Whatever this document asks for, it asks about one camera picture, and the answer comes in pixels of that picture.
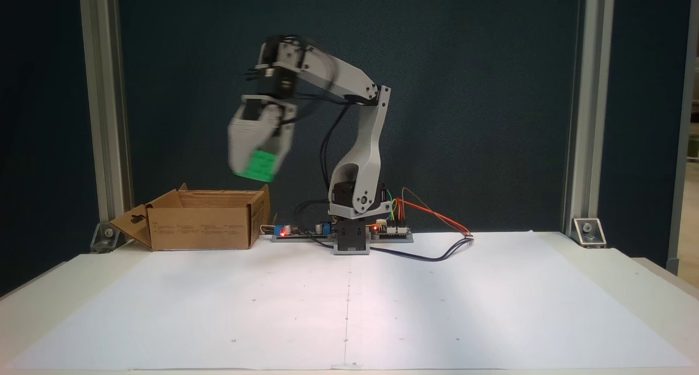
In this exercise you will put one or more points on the wide ribbed grey gripper finger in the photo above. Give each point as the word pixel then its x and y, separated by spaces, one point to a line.
pixel 243 140

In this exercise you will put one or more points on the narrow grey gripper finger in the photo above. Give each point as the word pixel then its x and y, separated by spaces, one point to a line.
pixel 284 140

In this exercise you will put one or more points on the green die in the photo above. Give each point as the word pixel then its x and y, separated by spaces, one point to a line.
pixel 256 166

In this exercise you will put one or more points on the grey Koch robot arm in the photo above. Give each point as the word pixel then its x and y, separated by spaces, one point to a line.
pixel 371 146

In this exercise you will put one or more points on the circuit board with blue terminals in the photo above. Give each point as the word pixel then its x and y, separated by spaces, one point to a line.
pixel 303 234

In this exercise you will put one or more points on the brown cardboard box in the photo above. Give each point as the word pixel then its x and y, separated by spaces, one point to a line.
pixel 202 227

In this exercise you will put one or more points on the aluminium frame post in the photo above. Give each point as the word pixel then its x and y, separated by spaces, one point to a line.
pixel 682 146
pixel 590 118
pixel 106 118

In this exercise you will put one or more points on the metal corner bracket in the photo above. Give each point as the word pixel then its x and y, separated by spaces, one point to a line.
pixel 106 237
pixel 588 232

